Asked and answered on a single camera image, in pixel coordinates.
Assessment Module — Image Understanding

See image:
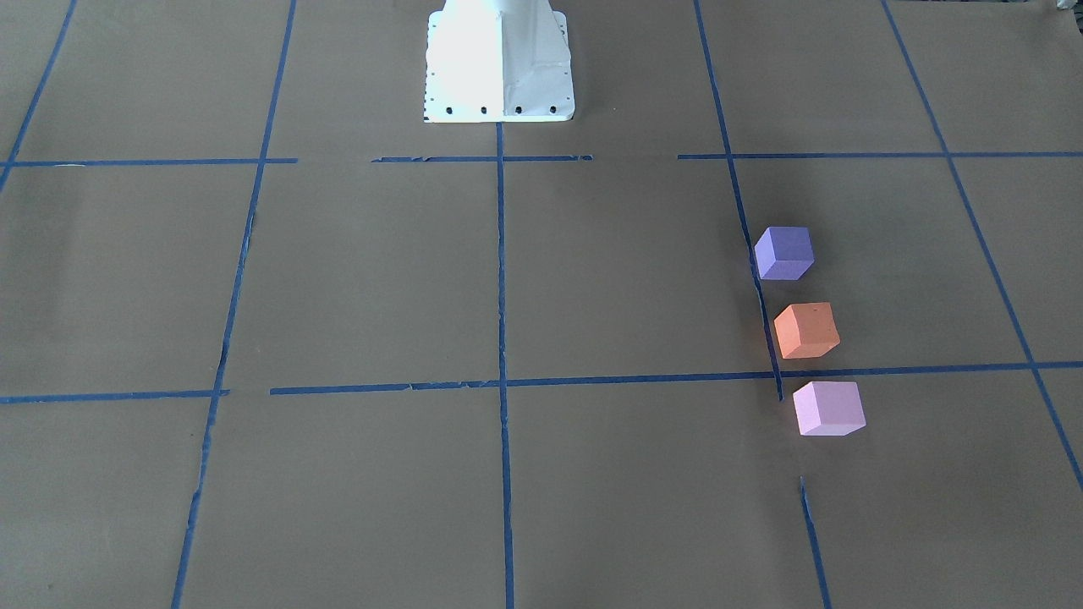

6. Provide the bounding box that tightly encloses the orange foam cube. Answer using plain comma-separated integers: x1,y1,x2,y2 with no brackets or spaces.
772,302,841,359

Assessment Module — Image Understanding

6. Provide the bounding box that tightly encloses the purple foam cube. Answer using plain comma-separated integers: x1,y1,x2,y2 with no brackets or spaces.
753,225,815,281

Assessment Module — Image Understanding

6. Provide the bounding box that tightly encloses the brown paper table cover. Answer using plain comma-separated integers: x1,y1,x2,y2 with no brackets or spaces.
3,1,1080,608

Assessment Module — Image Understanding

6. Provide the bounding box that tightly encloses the pink foam cube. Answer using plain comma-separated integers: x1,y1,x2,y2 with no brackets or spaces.
793,381,866,436

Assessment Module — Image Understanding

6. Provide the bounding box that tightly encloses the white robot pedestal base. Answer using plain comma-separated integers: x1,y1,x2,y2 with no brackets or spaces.
423,1,576,124

